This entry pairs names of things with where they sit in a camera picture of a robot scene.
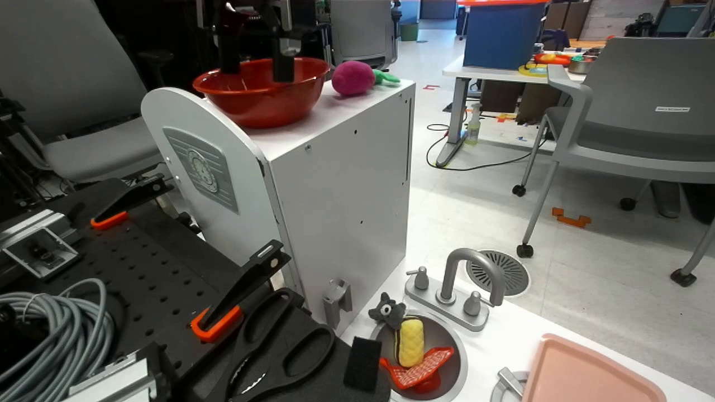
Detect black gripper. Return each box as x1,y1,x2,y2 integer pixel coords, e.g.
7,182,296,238
213,0,315,85

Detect orange red plastic bowl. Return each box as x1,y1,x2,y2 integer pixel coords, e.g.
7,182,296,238
190,57,335,129

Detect purple plush toy green leaf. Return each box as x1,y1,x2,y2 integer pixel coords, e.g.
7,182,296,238
329,60,402,102

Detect white toy cabinet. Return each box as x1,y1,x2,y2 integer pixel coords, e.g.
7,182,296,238
138,75,417,332

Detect small black toy figure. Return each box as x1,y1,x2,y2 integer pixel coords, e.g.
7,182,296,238
366,290,408,333

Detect orange yellow toy pile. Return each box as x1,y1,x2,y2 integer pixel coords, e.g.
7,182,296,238
519,48,589,81

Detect grey toy faucet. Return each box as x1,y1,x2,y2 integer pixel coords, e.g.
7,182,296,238
402,247,510,333

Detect yellow toy corn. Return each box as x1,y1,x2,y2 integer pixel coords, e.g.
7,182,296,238
392,317,429,370

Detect white toy sink counter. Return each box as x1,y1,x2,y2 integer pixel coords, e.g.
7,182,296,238
338,255,715,402

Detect grey toy burner grate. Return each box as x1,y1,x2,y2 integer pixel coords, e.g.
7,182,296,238
487,365,532,402

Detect grey office chair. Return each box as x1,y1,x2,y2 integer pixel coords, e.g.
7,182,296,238
0,0,169,185
512,37,715,288

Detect white work table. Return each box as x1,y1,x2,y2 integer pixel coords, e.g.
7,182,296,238
442,51,599,170

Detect small bottle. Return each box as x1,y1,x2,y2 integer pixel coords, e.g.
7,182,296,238
463,104,483,148

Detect blue storage bin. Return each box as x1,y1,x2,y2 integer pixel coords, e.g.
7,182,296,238
463,3,547,71

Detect brown cardboard box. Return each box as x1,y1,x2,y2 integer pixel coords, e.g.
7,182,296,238
477,79,561,125

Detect orange bin lid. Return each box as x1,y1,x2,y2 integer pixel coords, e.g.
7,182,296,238
456,0,549,9

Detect black perforated mounting board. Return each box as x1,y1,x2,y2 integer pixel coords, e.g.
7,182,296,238
0,174,300,402

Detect small black foam block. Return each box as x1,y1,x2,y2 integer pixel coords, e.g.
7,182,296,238
341,336,385,396

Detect black scissors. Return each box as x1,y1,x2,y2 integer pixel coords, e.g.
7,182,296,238
220,290,339,401

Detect round grey floor drain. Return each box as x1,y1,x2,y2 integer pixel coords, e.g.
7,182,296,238
466,248,532,300

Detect silver aluminium extrusion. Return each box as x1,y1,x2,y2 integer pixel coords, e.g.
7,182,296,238
62,348,162,402

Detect dark monitor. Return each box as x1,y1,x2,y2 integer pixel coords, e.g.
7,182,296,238
655,3,705,39

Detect pink plastic cutting board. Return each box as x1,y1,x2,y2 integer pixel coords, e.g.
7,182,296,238
520,333,667,402

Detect black clamp orange handle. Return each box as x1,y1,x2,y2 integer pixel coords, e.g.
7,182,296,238
87,172,176,233
188,239,293,344

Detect black floor cable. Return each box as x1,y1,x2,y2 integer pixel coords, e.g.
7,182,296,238
424,121,539,174

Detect silver metal mount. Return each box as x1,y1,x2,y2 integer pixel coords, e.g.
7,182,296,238
0,209,81,281

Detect grey cable bundle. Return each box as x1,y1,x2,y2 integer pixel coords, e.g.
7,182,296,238
0,278,119,402

